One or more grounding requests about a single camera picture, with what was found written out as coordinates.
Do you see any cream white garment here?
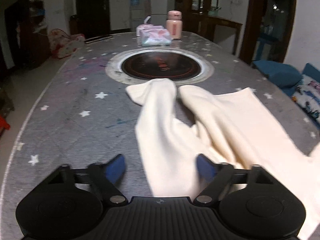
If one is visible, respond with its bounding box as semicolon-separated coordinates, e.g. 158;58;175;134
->
126;79;319;239

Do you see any pink tissue pack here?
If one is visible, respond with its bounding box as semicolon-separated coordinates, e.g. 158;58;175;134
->
136;16;172;47

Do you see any floral patterned pillow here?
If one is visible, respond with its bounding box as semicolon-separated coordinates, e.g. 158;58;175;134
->
291;74;320;124

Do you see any round black induction cooktop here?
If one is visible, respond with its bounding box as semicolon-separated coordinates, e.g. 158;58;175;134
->
105;47;214;85

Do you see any dark wooden side table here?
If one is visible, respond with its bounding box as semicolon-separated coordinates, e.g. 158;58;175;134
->
197;13;244;55

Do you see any white refrigerator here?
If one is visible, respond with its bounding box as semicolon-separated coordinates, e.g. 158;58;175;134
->
150;0;168;26

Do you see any grey star-patterned table cover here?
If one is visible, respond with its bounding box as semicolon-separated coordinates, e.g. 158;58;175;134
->
1;32;319;239

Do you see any water dispenser with blue bottle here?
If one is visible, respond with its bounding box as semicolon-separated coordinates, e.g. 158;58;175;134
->
130;0;143;31

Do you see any pink thermos bottle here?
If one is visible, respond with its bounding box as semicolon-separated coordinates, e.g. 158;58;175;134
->
166;10;182;40

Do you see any blue cushion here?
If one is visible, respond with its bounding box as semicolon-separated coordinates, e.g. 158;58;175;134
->
253;60;302;88

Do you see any pink patterned baby seat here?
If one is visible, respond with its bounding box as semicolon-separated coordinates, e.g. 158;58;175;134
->
48;29;85;59

